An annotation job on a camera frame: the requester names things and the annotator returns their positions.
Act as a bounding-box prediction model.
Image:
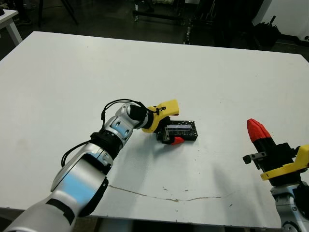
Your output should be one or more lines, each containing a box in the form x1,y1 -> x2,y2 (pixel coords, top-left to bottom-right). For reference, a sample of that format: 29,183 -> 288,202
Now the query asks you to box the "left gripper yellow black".
141,99 -> 185,146

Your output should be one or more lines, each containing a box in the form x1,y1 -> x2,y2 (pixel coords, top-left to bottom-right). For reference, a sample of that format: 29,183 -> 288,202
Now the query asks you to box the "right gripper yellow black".
242,118 -> 309,187

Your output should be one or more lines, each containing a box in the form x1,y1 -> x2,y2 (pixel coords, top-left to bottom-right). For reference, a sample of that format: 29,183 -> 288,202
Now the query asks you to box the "black box lid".
165,119 -> 199,136

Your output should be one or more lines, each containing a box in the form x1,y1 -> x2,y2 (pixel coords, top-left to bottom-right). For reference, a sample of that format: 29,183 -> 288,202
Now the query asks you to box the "metal pole stand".
183,20 -> 194,45

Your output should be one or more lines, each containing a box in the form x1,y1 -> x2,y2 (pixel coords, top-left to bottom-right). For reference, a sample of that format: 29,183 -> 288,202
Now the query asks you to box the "black stand leg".
60,0 -> 80,25

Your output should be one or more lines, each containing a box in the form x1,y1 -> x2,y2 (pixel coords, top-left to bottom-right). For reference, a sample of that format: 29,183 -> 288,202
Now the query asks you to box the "small white table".
0,9 -> 24,61

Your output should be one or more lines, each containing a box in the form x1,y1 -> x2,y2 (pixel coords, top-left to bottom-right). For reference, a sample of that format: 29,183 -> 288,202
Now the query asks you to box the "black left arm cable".
61,98 -> 148,168

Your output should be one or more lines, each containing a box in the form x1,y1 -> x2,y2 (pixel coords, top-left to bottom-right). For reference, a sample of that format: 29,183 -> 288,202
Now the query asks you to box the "black wheeled cart frame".
132,0 -> 191,26

